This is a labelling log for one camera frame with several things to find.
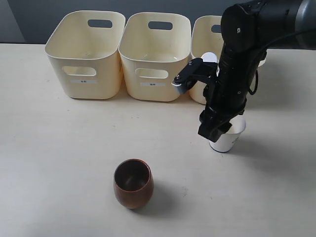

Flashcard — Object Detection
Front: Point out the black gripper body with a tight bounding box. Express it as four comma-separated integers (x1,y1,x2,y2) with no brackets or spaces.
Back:
207,43,259,116

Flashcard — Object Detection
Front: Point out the clear plastic bottle white cap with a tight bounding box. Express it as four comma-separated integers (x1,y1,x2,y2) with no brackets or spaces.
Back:
201,52,220,77

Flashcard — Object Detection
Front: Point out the white paper cup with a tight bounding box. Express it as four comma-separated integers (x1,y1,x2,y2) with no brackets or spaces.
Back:
209,116,246,153

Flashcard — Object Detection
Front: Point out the brown wooden cup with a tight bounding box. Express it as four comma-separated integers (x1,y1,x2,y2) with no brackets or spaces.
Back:
114,159,154,209

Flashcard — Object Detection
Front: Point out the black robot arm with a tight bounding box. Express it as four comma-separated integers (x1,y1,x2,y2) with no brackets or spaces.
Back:
172,0,316,142

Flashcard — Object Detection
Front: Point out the right cream plastic bin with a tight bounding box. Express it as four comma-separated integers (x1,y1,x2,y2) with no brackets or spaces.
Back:
189,15,268,105

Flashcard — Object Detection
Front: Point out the cream plastic bin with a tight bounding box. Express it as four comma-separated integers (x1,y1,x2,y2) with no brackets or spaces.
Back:
189,15,268,105
45,10,125,100
118,12,191,102

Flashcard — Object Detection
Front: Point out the middle cream plastic bin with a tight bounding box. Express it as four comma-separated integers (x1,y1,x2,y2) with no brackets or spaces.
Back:
118,12,191,102

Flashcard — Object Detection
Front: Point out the left cream plastic bin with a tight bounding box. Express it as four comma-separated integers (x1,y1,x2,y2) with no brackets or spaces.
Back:
45,10,125,100

